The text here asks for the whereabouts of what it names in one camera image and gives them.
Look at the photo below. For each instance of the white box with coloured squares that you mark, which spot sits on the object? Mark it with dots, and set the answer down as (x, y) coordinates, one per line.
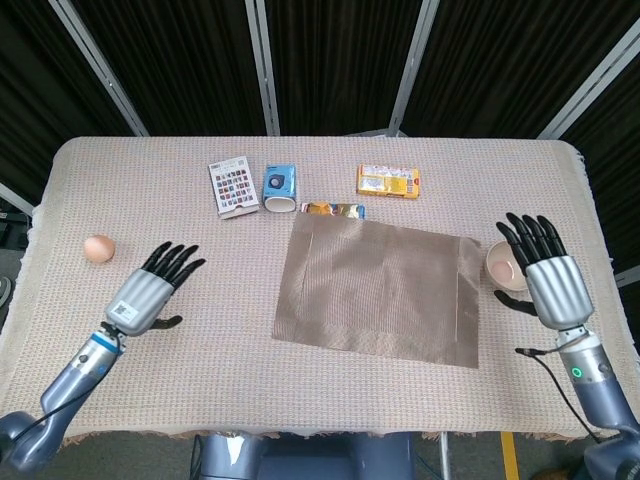
(232, 187)

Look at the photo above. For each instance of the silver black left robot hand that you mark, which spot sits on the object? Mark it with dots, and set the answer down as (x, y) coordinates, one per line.
(140, 300)

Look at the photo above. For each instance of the beige woven tablecloth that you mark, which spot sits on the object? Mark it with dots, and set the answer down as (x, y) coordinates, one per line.
(200, 375)

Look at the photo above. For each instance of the yellow snack box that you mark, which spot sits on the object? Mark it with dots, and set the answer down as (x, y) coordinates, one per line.
(387, 182)

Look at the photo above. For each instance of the dark pleated curtain panel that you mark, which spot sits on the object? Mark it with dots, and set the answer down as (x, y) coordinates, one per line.
(500, 65)
(185, 65)
(40, 90)
(335, 65)
(615, 165)

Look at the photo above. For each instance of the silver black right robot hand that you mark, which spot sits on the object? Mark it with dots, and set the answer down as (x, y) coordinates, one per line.
(557, 290)

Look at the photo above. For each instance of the brown egg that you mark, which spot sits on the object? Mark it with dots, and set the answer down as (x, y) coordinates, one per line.
(99, 248)

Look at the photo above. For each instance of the brown woven placemat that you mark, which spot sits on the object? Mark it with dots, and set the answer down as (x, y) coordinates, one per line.
(380, 295)

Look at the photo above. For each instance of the white metal table leg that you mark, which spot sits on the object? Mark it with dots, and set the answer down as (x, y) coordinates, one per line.
(444, 457)

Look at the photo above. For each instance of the beige bowl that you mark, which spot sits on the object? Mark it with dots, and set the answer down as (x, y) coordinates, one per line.
(500, 281)

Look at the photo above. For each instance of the grey blue robot torso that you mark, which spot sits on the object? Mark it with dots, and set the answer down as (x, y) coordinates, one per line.
(310, 460)

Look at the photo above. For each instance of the blue and orange snack box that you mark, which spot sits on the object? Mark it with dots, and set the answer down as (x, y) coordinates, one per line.
(332, 209)

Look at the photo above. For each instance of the white screen frame post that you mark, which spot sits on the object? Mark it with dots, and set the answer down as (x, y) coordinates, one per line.
(15, 196)
(410, 75)
(629, 277)
(590, 85)
(100, 70)
(265, 75)

